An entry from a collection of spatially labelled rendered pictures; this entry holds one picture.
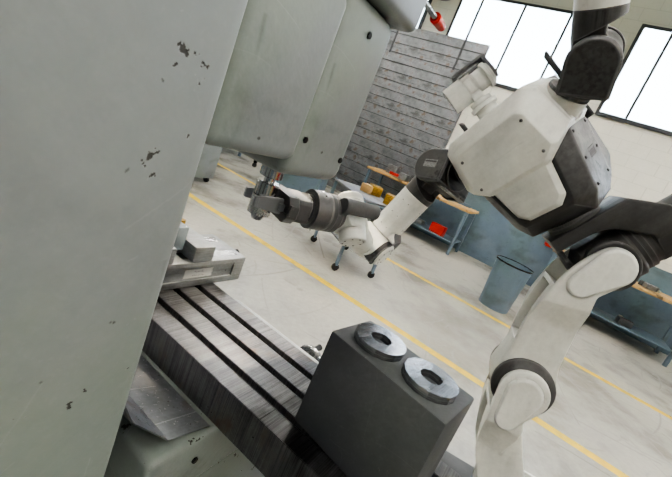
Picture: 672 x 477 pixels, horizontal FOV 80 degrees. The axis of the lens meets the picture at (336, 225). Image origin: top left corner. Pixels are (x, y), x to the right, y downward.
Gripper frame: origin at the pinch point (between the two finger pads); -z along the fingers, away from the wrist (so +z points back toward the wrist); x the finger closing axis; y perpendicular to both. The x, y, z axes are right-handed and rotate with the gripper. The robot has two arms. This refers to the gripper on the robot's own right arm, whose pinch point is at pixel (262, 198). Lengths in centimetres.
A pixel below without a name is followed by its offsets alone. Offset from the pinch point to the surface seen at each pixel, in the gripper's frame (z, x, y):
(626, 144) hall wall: 711, -254, -150
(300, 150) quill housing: -2.1, 12.1, -13.0
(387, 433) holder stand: 10.5, 42.5, 19.3
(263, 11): -18.0, 21.8, -28.3
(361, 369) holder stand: 8.2, 35.0, 13.9
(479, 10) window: 567, -548, -304
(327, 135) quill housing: 3.5, 9.5, -16.7
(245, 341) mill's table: 4.0, 5.8, 30.6
